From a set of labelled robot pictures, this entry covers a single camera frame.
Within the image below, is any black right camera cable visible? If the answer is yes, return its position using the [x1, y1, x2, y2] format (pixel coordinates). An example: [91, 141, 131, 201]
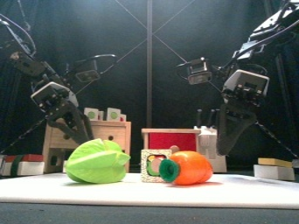
[173, 60, 192, 81]

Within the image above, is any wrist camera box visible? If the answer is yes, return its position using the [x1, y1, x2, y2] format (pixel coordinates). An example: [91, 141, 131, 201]
[72, 59, 103, 84]
[185, 57, 213, 86]

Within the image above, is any red tuna nigiri black band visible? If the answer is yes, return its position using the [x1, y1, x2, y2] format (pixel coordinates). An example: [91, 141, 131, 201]
[1, 153, 45, 177]

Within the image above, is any white toy knife block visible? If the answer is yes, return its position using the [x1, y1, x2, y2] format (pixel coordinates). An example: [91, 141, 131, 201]
[192, 125, 228, 173]

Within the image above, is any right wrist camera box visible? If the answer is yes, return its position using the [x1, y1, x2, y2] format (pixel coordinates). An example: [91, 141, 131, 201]
[185, 57, 213, 86]

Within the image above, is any light wooden drawer box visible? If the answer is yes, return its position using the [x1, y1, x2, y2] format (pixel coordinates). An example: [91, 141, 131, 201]
[41, 120, 133, 174]

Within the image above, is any white foam mat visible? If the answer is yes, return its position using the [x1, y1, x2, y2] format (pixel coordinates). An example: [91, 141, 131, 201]
[0, 171, 299, 210]

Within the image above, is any yellow egg nigiri sushi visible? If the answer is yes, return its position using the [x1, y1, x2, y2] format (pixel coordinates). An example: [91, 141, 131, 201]
[252, 157, 296, 182]

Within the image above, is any white card green dot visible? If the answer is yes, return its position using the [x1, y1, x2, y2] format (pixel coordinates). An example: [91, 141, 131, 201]
[83, 107, 100, 122]
[105, 107, 123, 123]

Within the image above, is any green toy cabbage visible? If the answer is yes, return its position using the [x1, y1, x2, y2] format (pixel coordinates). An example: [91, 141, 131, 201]
[64, 138, 132, 185]

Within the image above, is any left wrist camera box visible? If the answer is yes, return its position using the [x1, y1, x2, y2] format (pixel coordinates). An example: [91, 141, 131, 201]
[72, 59, 103, 84]

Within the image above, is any red wooden box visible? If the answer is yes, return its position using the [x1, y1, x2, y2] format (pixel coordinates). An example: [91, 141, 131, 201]
[140, 128, 201, 154]

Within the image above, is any orange toy persimmon green stem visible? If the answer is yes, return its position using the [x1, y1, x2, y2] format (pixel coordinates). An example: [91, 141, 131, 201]
[157, 150, 215, 186]

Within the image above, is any square speckled sushi roll piece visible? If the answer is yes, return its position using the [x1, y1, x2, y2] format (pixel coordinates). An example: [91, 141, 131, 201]
[140, 149, 173, 184]

